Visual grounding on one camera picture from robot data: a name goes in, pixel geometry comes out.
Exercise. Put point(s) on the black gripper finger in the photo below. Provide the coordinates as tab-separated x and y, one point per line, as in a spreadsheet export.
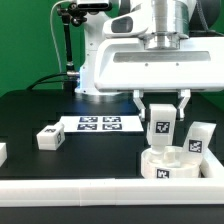
137	99
183	98

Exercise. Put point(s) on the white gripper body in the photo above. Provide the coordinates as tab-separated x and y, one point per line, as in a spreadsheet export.
125	65

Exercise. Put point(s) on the white round stool seat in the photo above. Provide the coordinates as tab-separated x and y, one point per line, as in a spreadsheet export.
172	162

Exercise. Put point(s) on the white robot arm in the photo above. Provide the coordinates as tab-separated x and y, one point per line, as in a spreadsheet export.
168	26

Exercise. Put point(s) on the white sheet with tags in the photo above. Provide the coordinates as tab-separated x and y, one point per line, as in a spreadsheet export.
89	124

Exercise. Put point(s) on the white U-shaped obstacle fence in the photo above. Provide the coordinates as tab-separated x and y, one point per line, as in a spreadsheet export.
209	189

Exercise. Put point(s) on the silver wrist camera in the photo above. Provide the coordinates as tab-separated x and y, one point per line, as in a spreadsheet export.
128	25

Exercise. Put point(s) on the black camera stand pole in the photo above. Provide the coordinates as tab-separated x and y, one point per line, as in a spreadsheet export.
71	15

